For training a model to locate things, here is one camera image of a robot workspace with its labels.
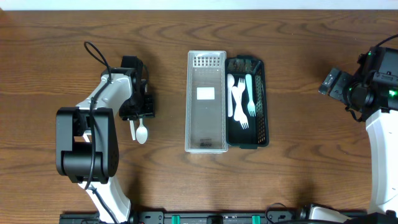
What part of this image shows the white plastic spoon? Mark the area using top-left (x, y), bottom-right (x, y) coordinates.
top-left (136, 118), bottom-right (148, 144)
top-left (129, 120), bottom-right (136, 141)

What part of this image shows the pale green plastic fork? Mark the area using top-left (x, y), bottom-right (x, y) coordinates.
top-left (245, 74), bottom-right (256, 117)

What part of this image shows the white plastic fork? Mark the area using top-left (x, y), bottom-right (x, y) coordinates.
top-left (231, 86), bottom-right (249, 129)
top-left (232, 78), bottom-right (245, 121)

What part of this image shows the white plastic knife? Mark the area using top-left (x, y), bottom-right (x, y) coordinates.
top-left (227, 73), bottom-right (235, 117)

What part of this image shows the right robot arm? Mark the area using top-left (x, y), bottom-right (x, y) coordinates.
top-left (318, 45), bottom-right (397, 223)

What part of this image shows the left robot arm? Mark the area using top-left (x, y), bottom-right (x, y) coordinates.
top-left (56, 55), bottom-right (155, 223)

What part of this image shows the clear plastic basket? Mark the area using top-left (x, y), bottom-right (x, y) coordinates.
top-left (185, 50), bottom-right (228, 154)

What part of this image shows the black plastic basket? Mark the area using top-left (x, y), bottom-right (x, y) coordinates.
top-left (224, 55), bottom-right (269, 149)

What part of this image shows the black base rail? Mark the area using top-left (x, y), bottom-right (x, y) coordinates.
top-left (58, 203), bottom-right (398, 224)

